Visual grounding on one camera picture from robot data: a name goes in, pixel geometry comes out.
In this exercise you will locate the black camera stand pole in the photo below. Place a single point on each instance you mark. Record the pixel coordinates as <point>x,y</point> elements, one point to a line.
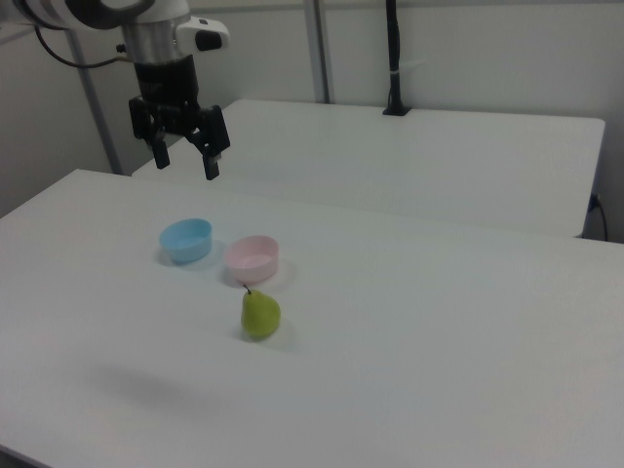
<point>395,58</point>

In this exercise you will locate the pink plastic bowl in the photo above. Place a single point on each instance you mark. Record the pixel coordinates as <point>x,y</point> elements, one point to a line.
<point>252,258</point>

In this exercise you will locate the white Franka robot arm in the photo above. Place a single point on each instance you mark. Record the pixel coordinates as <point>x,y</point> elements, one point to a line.
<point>146,29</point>

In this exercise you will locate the blue plastic bowl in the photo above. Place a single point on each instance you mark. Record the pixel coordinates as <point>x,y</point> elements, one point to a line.
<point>187,240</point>

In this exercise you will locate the grey metal frame post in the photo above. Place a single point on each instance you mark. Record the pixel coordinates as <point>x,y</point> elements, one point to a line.
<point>92,102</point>
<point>319,49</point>

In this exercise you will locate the white side table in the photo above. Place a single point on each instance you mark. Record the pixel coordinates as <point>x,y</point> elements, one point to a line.
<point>400,161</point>

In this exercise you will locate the green pear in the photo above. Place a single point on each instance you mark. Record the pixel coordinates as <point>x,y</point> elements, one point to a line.
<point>260,316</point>

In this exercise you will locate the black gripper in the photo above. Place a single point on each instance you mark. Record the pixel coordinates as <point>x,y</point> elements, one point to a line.
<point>168,92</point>

